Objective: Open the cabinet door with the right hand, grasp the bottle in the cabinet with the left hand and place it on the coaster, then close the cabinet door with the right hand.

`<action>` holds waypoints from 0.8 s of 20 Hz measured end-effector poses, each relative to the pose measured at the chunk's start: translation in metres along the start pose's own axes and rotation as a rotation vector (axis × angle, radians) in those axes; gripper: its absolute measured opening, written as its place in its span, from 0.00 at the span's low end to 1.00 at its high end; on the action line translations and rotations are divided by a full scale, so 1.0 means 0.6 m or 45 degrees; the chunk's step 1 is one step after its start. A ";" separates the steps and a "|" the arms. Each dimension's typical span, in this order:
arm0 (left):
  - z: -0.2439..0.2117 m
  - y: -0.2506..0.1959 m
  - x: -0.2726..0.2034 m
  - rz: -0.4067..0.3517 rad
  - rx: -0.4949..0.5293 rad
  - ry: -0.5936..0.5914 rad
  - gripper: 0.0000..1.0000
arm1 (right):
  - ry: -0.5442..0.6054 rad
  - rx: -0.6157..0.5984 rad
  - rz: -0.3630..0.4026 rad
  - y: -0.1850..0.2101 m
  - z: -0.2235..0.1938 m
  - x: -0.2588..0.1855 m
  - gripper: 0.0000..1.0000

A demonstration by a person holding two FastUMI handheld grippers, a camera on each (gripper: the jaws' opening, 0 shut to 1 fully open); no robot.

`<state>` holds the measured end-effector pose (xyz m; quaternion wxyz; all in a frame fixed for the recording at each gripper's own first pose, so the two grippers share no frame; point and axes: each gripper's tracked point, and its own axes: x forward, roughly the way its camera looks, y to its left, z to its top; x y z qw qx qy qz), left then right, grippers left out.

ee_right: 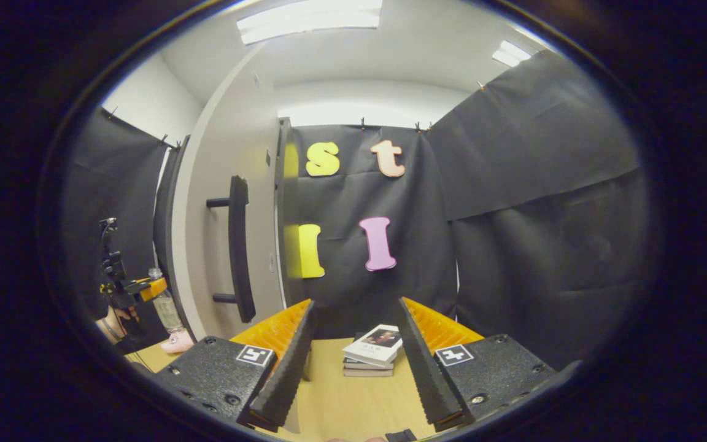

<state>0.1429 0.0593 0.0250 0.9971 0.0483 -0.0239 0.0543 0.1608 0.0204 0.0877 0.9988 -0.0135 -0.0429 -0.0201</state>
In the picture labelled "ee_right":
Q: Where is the clear plastic bottle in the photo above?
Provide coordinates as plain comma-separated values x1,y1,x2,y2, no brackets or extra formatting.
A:
148,267,185,335

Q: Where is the white photo cover book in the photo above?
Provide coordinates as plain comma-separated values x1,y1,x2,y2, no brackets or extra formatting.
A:
342,324,403,368

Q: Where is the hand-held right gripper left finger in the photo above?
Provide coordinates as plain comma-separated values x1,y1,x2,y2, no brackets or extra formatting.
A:
148,299,319,433

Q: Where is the beige cabinet door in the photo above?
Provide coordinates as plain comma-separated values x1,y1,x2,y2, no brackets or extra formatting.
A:
154,42,285,344

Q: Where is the ceiling light panel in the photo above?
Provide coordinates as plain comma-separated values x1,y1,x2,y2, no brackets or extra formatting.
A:
237,0,384,45
492,40,532,68

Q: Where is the grey book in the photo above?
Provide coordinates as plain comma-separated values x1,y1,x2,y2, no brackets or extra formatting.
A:
344,357,396,371

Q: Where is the black backdrop cloth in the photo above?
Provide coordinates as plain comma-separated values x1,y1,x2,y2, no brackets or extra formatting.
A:
62,49,643,369

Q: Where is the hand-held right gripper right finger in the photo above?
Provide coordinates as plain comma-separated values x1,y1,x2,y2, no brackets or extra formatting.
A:
398,297,581,433

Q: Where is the black cabinet door handle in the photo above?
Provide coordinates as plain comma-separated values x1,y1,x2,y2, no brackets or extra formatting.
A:
206,175,257,324

